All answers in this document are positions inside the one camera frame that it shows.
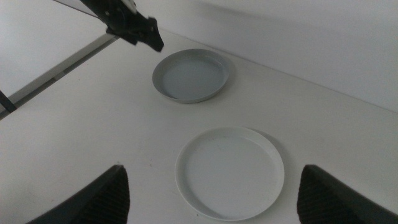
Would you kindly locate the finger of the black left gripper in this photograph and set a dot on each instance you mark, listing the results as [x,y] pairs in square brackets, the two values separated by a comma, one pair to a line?
[152,34]
[122,35]

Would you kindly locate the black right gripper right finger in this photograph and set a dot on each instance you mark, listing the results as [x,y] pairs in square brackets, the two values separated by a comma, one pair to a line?
[323,202]

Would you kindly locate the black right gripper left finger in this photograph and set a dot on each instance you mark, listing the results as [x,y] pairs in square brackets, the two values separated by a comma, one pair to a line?
[109,199]

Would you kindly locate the grey shallow bowl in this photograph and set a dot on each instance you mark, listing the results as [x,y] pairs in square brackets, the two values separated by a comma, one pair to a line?
[191,77]

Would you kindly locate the white shallow bowl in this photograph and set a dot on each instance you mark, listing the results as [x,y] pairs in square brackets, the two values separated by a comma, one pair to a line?
[230,174]

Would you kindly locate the white side table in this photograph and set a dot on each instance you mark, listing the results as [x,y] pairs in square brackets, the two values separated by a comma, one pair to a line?
[31,46]

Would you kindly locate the black stand post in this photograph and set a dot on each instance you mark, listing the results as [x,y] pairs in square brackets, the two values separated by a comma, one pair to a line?
[7,102]

